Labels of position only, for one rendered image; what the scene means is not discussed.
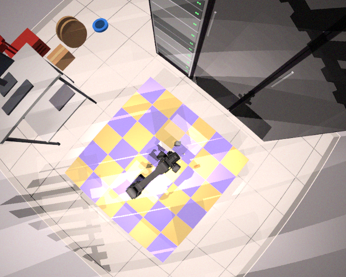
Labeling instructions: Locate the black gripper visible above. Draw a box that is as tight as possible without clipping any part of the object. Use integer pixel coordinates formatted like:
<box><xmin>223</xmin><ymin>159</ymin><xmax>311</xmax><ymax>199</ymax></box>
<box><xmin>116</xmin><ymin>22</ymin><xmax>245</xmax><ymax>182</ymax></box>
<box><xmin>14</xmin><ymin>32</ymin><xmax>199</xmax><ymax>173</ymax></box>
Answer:
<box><xmin>157</xmin><ymin>151</ymin><xmax>181</xmax><ymax>173</ymax></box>

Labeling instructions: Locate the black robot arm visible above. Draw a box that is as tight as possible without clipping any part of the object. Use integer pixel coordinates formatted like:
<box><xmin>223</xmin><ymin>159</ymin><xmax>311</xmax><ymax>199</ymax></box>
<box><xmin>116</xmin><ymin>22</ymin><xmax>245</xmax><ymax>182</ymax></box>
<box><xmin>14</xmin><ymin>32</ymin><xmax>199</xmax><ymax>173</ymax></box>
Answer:
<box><xmin>126</xmin><ymin>151</ymin><xmax>180</xmax><ymax>199</ymax></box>

